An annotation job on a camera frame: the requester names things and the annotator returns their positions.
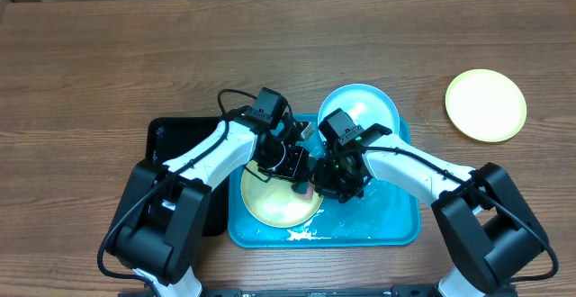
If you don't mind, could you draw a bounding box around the teal plastic tray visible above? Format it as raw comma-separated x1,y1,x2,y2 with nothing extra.
227,113,423,249

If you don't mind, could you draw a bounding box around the light blue plate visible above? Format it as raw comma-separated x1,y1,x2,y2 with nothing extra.
318,84,404,147

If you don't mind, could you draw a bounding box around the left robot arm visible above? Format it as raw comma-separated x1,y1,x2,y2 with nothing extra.
97,113,314,296

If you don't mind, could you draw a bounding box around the yellow-green plate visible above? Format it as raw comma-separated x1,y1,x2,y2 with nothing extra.
445,69,527,143
240,161,323,228

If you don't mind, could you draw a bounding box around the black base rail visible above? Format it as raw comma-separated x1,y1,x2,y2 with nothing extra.
117,283,518,297

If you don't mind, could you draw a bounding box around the black plastic tray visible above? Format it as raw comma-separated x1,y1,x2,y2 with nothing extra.
145,117,230,237

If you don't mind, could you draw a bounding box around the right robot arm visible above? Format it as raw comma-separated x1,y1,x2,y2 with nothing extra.
315,121,559,296

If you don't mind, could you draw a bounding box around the dark sponge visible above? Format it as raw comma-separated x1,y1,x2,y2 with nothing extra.
292,182,314,200

